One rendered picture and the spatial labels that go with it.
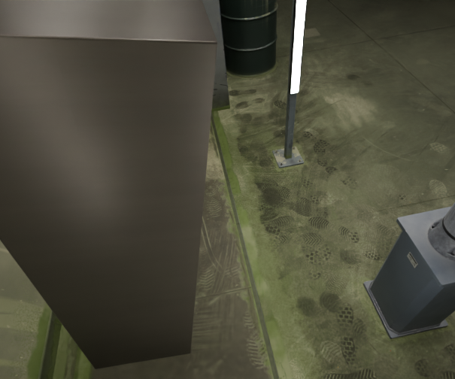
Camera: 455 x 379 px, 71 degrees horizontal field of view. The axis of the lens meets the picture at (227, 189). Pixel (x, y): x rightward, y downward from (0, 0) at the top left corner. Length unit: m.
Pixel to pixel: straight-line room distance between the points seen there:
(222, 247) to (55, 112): 1.70
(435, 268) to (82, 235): 1.22
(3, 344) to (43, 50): 1.64
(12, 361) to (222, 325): 0.99
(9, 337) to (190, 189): 1.52
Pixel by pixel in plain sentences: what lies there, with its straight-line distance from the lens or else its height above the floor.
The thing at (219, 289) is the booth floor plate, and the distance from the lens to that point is 1.93.
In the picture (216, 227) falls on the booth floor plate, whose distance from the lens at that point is 2.14.
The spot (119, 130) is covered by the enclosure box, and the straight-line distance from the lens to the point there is 0.46.
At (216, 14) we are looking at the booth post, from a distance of 2.75.
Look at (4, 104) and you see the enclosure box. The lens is 0.47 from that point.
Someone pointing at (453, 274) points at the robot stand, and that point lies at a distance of 1.46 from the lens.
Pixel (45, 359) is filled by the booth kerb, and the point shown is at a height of 0.15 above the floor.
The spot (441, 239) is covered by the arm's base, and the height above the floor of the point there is 0.69.
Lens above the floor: 1.79
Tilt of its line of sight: 49 degrees down
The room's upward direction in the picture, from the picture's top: 8 degrees counter-clockwise
